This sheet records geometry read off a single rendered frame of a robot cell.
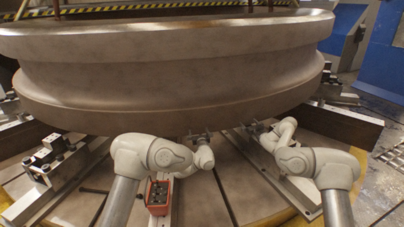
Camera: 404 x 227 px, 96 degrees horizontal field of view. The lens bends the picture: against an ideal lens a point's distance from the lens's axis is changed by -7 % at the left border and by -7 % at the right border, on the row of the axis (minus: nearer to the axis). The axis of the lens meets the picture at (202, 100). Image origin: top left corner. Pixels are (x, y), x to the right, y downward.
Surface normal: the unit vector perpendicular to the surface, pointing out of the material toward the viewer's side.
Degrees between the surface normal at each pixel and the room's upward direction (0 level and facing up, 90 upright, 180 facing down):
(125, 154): 42
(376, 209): 0
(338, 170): 34
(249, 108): 90
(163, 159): 49
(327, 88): 90
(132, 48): 90
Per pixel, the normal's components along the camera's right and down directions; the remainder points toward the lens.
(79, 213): -0.02, -0.89
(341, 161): -0.08, -0.52
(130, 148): -0.22, -0.29
